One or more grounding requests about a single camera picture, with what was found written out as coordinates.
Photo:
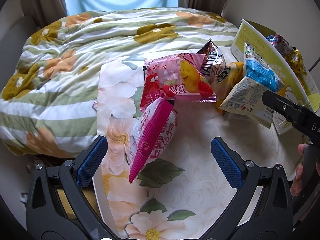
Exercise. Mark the green cardboard box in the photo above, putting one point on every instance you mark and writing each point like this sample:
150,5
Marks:
299,88

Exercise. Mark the pink white snack bag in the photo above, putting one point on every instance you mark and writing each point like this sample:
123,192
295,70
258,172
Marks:
151,135

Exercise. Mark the blue white snack bag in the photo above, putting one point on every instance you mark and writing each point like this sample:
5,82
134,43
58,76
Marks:
245,98

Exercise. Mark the person right hand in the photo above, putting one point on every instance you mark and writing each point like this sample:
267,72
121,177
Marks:
297,184

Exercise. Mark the floral striped quilt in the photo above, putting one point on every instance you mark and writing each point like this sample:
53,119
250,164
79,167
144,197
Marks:
47,105

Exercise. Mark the brown chocolate snack bag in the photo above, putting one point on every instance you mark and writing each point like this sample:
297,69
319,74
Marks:
214,67

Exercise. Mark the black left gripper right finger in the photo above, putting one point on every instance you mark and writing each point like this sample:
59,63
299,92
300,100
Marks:
262,206

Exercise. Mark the yellow snack bag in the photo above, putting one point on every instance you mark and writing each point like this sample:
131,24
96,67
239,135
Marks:
225,81

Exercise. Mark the gold foil snack bag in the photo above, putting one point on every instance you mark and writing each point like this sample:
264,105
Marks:
295,61

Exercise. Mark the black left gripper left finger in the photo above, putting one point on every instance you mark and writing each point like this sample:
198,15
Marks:
57,207

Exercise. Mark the left brown curtain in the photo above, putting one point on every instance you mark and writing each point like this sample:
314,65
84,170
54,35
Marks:
44,12

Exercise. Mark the floral tablecloth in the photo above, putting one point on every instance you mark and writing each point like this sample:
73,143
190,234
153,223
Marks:
183,192

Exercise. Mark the red pink snack bag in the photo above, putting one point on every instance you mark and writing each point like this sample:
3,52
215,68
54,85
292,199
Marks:
176,77

